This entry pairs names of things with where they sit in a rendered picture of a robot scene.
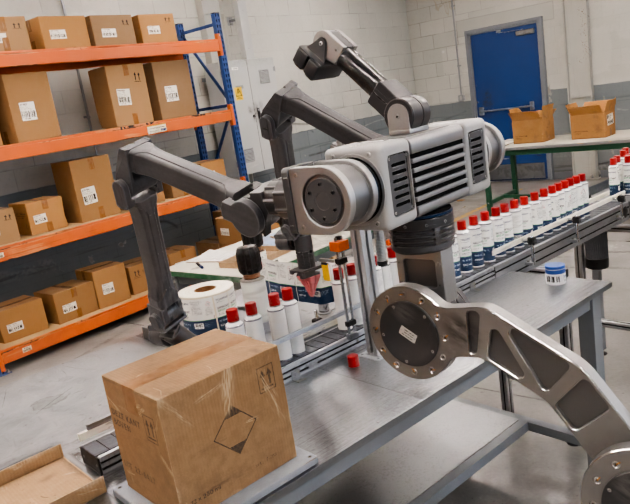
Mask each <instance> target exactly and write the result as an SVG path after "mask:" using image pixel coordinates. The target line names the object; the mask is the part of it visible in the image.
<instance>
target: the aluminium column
mask: <svg viewBox="0 0 630 504"><path fill-rule="evenodd" d="M350 236H351V243H352V250H353V256H354V263H355V270H356V277H357V284H358V291H359V298H360V305H361V312H362V319H363V326H364V332H365V339H366V346H367V352H368V354H370V355H374V356H380V355H381V354H380V353H379V351H378V350H377V348H376V346H375V344H374V341H373V339H372V335H371V331H370V325H369V317H370V311H371V307H372V304H373V302H374V301H375V299H376V298H377V296H378V295H379V294H380V293H379V286H378V279H377V271H376V264H375V257H374V250H373V242H372V235H371V230H350Z"/></svg>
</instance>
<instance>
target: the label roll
mask: <svg viewBox="0 0 630 504"><path fill-rule="evenodd" d="M178 295H179V298H181V301H182V305H183V309H184V311H185V313H186V315H187V317H186V318H185V319H184V320H182V322H183V326H184V327H185V328H187V329H188V330H190V331H191V332H192V333H194V334H195V335H197V336H198V335H201V334H203V333H206V332H208V331H210V330H213V329H219V330H223V331H226V327H225V325H226V324H227V322H228V321H227V315H226V309H228V308H232V307H236V308H237V309H238V307H237V301H236V296H235V291H234V285H233V282H231V281H227V280H215V281H208V282H202V283H198V284H194V285H191V286H188V287H186V288H184V289H182V290H180V291H179V292H178Z"/></svg>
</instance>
